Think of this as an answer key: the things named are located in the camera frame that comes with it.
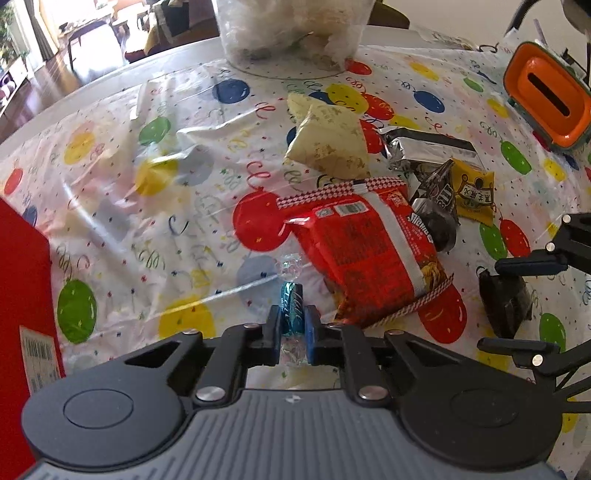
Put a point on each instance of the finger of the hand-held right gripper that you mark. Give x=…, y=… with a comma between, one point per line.
x=521, y=347
x=531, y=266

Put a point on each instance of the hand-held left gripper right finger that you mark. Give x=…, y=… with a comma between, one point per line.
x=311, y=334

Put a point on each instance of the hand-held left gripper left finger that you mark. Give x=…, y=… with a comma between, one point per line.
x=275, y=334

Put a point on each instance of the teal candy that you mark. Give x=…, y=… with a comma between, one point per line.
x=292, y=309

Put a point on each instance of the small black snack packet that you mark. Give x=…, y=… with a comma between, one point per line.
x=503, y=300

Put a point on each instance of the yellow snack packet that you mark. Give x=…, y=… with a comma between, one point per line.
x=473, y=194

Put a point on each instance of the red noodle packet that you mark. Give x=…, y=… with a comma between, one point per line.
x=360, y=244

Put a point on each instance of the dark chocolate candy packet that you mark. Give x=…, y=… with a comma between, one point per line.
x=436, y=212

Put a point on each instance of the silver snack packet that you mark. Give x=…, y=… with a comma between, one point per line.
x=406, y=147

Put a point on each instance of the cream snack packet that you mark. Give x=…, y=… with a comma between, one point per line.
x=323, y=138

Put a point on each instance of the red cardboard box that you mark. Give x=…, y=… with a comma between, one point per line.
x=23, y=286

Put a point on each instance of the balloon print tablecloth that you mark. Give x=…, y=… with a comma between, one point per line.
x=138, y=230

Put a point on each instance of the orange lidded container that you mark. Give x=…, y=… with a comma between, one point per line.
x=545, y=92

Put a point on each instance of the clear plastic container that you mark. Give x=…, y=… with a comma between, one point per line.
x=231, y=37

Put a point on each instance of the crumpled white plastic bag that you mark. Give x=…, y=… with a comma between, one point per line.
x=295, y=23

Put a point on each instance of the coffee table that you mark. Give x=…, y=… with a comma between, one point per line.
x=87, y=27

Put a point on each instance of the wooden TV cabinet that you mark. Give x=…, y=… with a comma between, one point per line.
x=9, y=83

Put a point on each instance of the grey curtain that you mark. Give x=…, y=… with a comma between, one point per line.
x=39, y=27

